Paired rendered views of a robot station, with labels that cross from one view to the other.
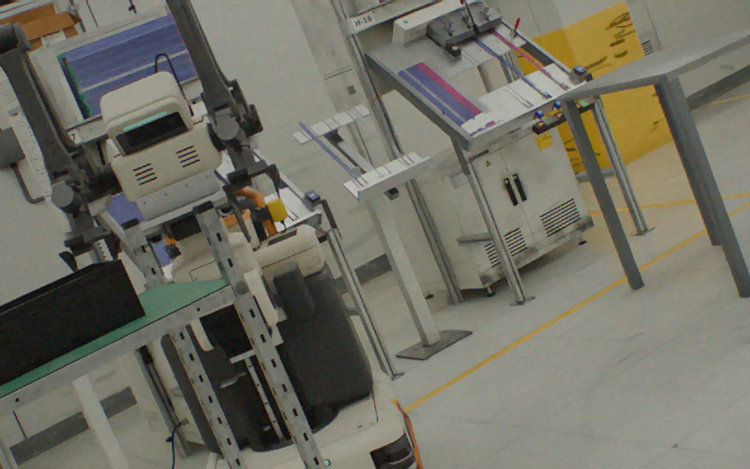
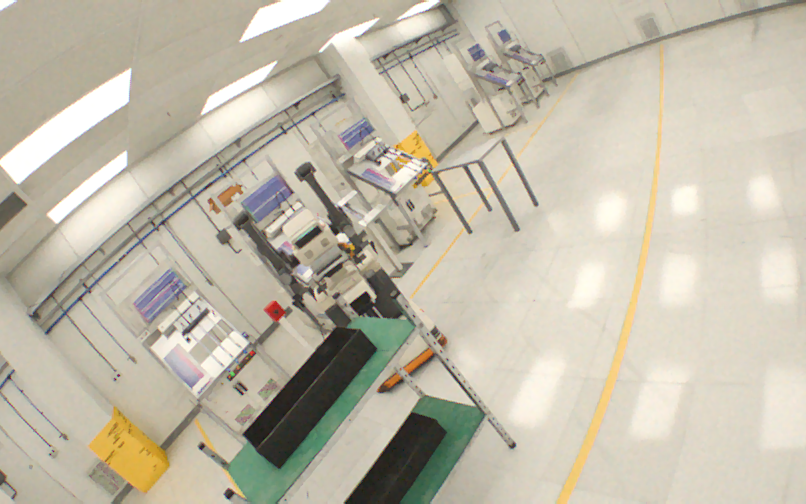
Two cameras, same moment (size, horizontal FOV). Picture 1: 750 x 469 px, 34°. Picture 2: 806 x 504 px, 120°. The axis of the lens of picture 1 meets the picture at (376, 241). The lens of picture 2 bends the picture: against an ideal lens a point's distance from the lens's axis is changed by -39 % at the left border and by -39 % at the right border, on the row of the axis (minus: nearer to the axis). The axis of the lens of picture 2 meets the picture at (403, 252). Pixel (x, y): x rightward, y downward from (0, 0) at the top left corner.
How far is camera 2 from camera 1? 1.08 m
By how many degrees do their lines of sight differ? 14
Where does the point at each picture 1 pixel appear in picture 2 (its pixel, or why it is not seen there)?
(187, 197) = (329, 259)
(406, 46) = (360, 164)
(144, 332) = (390, 364)
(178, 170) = (322, 249)
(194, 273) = (338, 288)
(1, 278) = (235, 283)
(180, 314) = (401, 349)
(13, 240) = (235, 268)
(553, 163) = (419, 192)
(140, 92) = (299, 221)
